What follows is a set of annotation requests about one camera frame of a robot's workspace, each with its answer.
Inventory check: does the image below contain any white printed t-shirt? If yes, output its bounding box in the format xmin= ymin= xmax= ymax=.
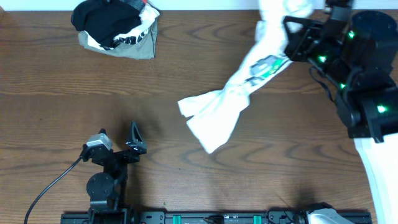
xmin=178 ymin=0 xmax=314 ymax=154

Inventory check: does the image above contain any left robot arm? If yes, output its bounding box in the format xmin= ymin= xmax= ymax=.
xmin=80 ymin=121 xmax=147 ymax=223

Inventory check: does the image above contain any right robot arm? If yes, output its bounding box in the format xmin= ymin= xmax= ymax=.
xmin=283 ymin=1 xmax=397 ymax=223

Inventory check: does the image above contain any black folded garment on pile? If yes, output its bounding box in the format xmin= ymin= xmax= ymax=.
xmin=71 ymin=0 xmax=141 ymax=47

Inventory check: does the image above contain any white black-print garment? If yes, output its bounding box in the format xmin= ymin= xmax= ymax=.
xmin=85 ymin=2 xmax=160 ymax=50

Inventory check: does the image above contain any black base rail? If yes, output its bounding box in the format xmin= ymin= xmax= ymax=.
xmin=60 ymin=208 xmax=373 ymax=224

